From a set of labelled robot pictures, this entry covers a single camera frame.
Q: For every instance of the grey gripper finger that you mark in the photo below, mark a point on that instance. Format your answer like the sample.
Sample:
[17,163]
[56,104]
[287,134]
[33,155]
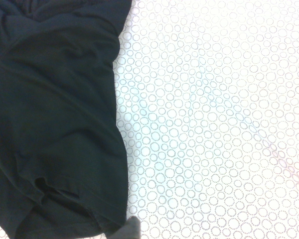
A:
[130,228]

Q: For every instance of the black cotton garment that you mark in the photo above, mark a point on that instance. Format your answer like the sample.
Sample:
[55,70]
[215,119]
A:
[52,112]

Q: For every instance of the white circle-patterned bed sheet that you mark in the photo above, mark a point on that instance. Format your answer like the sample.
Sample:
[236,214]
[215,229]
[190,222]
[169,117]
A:
[214,112]

